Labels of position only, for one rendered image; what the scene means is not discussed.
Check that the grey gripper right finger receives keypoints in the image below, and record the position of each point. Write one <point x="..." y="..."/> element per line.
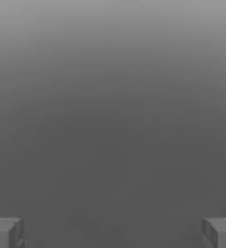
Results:
<point x="224" y="235"/>

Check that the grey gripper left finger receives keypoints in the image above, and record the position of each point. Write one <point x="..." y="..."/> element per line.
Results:
<point x="2" y="234"/>

